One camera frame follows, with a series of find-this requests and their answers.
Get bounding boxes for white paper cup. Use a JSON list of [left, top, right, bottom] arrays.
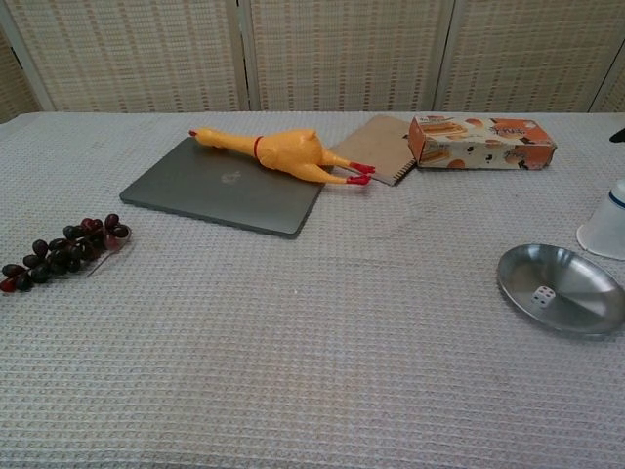
[[575, 178, 625, 258]]

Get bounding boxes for small white die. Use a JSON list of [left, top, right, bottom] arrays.
[[531, 285, 556, 310]]

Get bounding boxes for round metal plate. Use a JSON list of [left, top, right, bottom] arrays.
[[496, 242, 625, 338]]

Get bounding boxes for orange biscuit box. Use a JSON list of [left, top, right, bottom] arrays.
[[407, 114, 559, 172]]

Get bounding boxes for brown spiral notebook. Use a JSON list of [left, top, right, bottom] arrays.
[[327, 114, 418, 188]]

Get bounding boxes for woven bamboo folding screen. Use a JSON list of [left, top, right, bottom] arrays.
[[0, 0, 625, 124]]

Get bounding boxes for yellow rubber chicken toy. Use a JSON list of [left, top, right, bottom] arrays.
[[188, 125, 376, 188]]

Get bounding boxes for white woven tablecloth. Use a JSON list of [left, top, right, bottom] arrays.
[[0, 110, 625, 469]]

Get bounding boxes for grey closed laptop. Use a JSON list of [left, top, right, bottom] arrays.
[[118, 136, 324, 240]]

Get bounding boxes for dark purple grape bunch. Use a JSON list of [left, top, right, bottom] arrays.
[[0, 213, 132, 294]]

